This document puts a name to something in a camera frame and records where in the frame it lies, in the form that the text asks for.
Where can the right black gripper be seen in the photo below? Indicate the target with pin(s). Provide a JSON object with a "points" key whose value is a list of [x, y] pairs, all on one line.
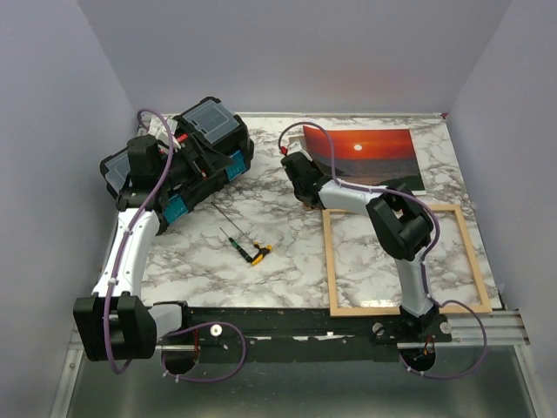
{"points": [[313, 166]]}

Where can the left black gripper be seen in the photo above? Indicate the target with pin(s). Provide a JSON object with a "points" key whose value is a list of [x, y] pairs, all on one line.
{"points": [[204, 165]]}

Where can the wooden picture frame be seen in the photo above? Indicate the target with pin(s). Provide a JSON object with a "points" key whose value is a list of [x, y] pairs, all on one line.
{"points": [[363, 279]]}

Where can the sunset photo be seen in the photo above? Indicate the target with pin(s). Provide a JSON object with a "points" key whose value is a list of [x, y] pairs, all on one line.
{"points": [[368, 157]]}

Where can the green black screwdriver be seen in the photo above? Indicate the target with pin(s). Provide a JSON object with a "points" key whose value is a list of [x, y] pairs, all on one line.
{"points": [[243, 253]]}

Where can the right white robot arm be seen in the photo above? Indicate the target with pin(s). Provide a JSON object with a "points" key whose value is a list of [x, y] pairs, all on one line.
{"points": [[401, 223]]}

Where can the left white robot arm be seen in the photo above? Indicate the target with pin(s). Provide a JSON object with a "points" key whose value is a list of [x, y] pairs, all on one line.
{"points": [[113, 322]]}

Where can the black plastic toolbox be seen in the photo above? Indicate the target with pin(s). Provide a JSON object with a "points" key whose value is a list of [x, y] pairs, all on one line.
{"points": [[217, 148]]}

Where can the yellow black hex key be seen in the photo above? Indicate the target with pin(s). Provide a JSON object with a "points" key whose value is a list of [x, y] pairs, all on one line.
{"points": [[262, 252]]}

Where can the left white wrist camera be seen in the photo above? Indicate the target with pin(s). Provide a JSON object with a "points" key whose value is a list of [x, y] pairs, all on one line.
{"points": [[152, 125]]}

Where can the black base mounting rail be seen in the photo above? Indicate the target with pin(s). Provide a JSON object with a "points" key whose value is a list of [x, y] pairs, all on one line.
{"points": [[287, 335]]}

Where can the aluminium extrusion rail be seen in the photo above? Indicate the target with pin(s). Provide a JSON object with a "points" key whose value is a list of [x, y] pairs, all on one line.
{"points": [[501, 328]]}

